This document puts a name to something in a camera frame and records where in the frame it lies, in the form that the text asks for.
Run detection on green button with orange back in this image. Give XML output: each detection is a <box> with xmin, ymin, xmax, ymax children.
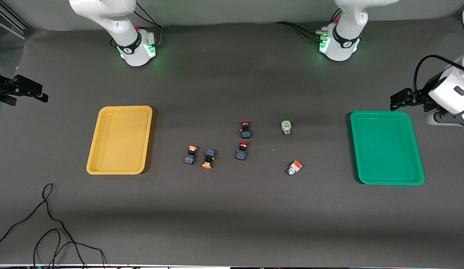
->
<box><xmin>286</xmin><ymin>161</ymin><xmax>303</xmax><ymax>176</ymax></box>

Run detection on yellow push button blue block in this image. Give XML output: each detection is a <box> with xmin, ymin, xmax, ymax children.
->
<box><xmin>184</xmin><ymin>145</ymin><xmax>198</xmax><ymax>165</ymax></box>
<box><xmin>202</xmin><ymin>149</ymin><xmax>216</xmax><ymax>169</ymax></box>

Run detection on green plastic tray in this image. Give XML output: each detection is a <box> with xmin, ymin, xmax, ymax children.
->
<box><xmin>350</xmin><ymin>111</ymin><xmax>425</xmax><ymax>186</ymax></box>

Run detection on yellow plastic tray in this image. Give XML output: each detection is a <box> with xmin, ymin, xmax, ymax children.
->
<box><xmin>86</xmin><ymin>106</ymin><xmax>153</xmax><ymax>175</ymax></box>

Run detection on dark grey table cover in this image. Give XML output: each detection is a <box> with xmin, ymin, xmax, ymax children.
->
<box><xmin>0</xmin><ymin>15</ymin><xmax>464</xmax><ymax>268</ymax></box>

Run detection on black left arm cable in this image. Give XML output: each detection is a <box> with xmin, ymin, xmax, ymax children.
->
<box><xmin>413</xmin><ymin>55</ymin><xmax>464</xmax><ymax>94</ymax></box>

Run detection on aluminium frame rail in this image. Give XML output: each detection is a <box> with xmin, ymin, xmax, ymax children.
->
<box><xmin>0</xmin><ymin>0</ymin><xmax>30</xmax><ymax>40</ymax></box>

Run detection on thin black loose cable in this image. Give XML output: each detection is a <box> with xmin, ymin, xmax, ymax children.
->
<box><xmin>0</xmin><ymin>183</ymin><xmax>107</xmax><ymax>269</ymax></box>

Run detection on black left arm base cables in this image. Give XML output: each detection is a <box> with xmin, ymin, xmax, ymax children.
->
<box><xmin>275</xmin><ymin>9</ymin><xmax>342</xmax><ymax>41</ymax></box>

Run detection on black arm base cables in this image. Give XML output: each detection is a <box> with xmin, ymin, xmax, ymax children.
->
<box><xmin>275</xmin><ymin>9</ymin><xmax>342</xmax><ymax>41</ymax></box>
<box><xmin>110</xmin><ymin>2</ymin><xmax>162</xmax><ymax>47</ymax></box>

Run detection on black right arm base cables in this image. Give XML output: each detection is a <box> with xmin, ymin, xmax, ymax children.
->
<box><xmin>110</xmin><ymin>2</ymin><xmax>162</xmax><ymax>47</ymax></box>

